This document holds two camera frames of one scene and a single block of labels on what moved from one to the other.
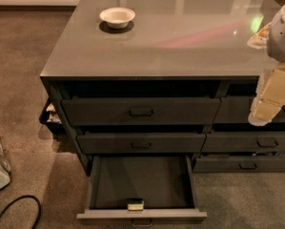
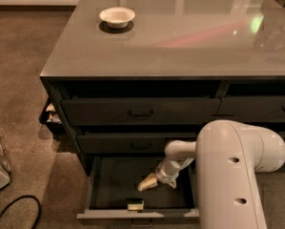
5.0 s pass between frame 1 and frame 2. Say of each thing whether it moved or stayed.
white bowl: stayed
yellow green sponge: stayed
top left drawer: stayed
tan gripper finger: moved
